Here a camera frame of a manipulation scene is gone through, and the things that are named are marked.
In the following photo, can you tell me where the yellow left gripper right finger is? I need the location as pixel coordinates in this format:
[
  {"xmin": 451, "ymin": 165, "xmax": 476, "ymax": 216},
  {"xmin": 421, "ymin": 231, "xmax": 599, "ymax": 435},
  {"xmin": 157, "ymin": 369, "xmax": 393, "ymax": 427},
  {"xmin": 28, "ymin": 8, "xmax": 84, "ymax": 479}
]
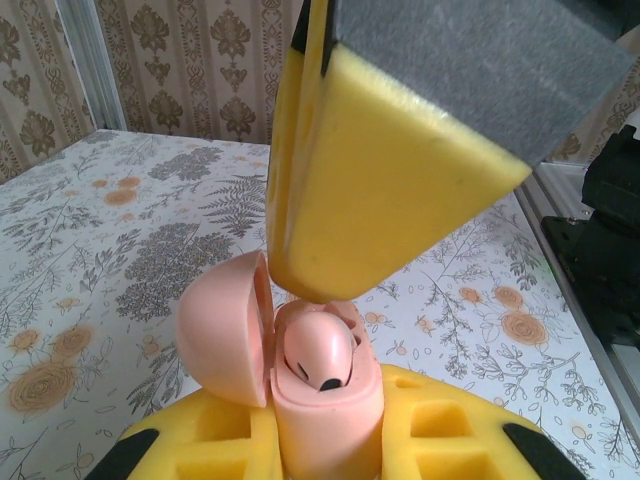
[{"xmin": 377, "ymin": 363, "xmax": 589, "ymax": 480}]

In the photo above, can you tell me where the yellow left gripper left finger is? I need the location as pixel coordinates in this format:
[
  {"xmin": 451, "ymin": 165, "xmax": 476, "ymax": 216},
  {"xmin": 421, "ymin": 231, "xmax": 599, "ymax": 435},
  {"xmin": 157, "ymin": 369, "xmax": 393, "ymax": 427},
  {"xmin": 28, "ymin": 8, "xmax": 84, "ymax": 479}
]
[{"xmin": 102, "ymin": 392, "xmax": 284, "ymax": 480}]

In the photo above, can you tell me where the pink round earbud charging case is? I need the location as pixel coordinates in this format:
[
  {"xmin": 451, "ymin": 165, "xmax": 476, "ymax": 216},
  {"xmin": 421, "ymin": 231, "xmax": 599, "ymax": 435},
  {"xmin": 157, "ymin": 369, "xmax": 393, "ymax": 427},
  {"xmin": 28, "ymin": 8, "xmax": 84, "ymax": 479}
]
[{"xmin": 175, "ymin": 251, "xmax": 386, "ymax": 480}]

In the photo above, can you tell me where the pink wireless earbud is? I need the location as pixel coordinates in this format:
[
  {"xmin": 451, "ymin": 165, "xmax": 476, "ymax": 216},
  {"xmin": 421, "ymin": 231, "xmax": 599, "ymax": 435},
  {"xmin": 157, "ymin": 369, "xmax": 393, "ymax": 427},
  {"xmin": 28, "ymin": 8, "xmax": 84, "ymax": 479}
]
[{"xmin": 282, "ymin": 314, "xmax": 357, "ymax": 392}]

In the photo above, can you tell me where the aluminium mounting rail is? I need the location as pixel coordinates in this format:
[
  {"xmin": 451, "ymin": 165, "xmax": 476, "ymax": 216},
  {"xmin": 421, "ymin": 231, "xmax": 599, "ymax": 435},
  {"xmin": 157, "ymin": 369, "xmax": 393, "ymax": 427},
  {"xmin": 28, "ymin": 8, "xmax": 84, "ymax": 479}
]
[{"xmin": 514, "ymin": 159, "xmax": 640, "ymax": 416}]

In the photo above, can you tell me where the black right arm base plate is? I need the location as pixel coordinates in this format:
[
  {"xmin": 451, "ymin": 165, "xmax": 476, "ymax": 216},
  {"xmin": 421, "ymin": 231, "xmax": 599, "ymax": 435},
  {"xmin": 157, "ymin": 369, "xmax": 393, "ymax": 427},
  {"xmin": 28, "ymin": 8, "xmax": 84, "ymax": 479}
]
[{"xmin": 540, "ymin": 213, "xmax": 640, "ymax": 351}]

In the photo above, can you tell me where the aluminium frame post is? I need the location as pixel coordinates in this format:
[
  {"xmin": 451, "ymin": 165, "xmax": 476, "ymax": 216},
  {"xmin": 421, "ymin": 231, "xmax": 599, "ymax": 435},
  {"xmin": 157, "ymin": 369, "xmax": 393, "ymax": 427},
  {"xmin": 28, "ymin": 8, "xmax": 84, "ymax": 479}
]
[{"xmin": 53, "ymin": 0, "xmax": 127, "ymax": 132}]

